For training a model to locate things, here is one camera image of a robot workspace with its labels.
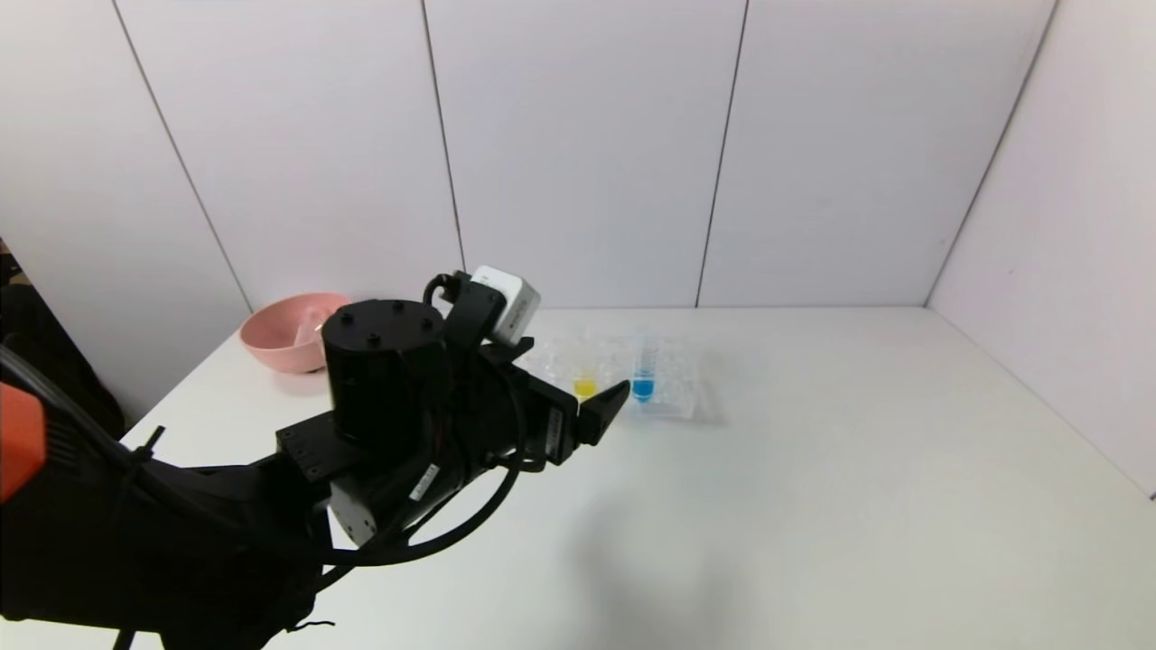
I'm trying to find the clear acrylic test tube rack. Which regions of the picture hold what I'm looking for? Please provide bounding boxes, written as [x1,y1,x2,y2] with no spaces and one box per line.
[519,332,699,422]

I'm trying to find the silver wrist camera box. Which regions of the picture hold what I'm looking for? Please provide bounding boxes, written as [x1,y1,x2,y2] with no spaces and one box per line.
[470,265,542,348]

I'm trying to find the yellow pigment test tube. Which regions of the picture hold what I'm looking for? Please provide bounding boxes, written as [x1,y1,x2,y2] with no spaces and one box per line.
[572,327,600,403]

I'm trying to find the blue pigment test tube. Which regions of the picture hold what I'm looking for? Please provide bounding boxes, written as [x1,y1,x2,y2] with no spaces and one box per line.
[631,327,657,404]

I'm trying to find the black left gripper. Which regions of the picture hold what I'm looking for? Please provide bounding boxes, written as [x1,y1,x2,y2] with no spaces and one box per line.
[453,343,631,479]

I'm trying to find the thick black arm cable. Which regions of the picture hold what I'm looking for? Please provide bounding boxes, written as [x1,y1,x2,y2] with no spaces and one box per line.
[0,343,195,515]

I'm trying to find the thin black camera cable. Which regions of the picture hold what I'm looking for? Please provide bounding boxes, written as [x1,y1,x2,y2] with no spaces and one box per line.
[312,273,529,571]

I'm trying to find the pink plastic bowl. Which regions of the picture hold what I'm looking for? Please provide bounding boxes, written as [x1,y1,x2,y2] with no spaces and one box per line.
[238,292,351,375]

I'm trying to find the red pigment test tube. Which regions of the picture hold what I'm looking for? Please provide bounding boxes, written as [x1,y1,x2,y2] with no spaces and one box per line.
[295,305,331,349]

